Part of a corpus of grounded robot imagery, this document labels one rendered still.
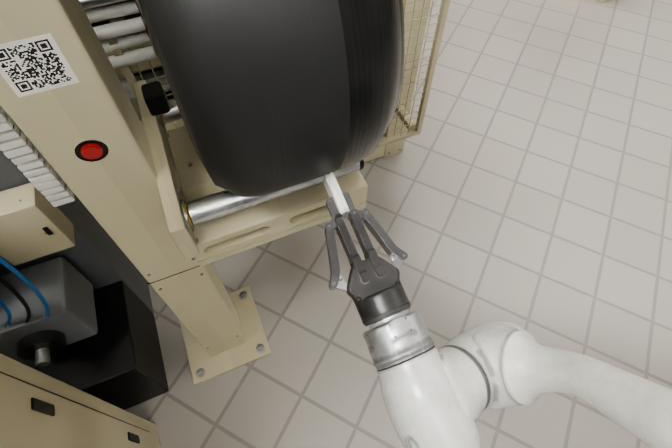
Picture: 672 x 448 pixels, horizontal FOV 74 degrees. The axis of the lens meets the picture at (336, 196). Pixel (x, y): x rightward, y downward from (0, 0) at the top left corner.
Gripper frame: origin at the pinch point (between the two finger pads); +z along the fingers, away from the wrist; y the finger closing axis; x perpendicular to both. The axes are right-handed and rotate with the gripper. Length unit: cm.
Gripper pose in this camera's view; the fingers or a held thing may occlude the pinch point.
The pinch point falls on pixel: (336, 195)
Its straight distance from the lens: 70.7
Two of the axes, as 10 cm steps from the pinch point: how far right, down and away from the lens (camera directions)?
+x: -1.0, 3.6, 9.3
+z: -3.8, -8.8, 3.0
